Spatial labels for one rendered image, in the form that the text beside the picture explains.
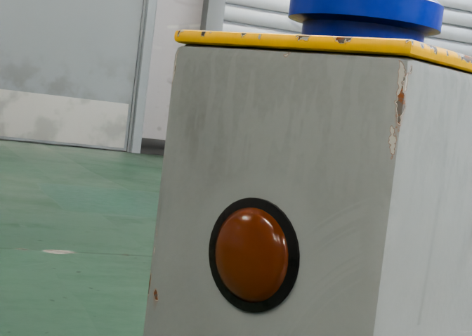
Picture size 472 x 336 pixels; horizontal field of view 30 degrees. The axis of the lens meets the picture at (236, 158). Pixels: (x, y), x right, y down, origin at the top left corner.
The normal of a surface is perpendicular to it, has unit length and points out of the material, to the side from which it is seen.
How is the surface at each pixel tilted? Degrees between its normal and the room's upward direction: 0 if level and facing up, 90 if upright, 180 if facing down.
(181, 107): 90
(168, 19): 90
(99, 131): 90
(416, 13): 90
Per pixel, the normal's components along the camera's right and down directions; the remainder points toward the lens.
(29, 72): 0.35, 0.09
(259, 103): -0.64, -0.04
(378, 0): 0.02, 0.05
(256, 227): -0.54, -0.26
